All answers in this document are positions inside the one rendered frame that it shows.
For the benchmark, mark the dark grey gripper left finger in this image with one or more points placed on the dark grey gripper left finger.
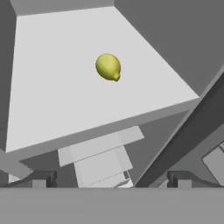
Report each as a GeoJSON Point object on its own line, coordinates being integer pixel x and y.
{"type": "Point", "coordinates": [43, 178]}

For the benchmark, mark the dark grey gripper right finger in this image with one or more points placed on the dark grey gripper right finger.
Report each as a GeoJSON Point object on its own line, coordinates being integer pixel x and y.
{"type": "Point", "coordinates": [179, 178]}

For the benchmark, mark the dark grey fridge door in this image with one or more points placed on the dark grey fridge door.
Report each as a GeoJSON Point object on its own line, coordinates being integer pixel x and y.
{"type": "Point", "coordinates": [180, 137]}

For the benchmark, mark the white fridge shelf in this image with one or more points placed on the white fridge shelf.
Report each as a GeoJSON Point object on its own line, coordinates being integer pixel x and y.
{"type": "Point", "coordinates": [73, 87]}

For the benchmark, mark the yellow-green lemon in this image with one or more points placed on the yellow-green lemon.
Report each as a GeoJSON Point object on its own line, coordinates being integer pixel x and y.
{"type": "Point", "coordinates": [108, 66]}

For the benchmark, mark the grey fridge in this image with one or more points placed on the grey fridge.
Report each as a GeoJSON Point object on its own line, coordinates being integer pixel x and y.
{"type": "Point", "coordinates": [175, 38]}

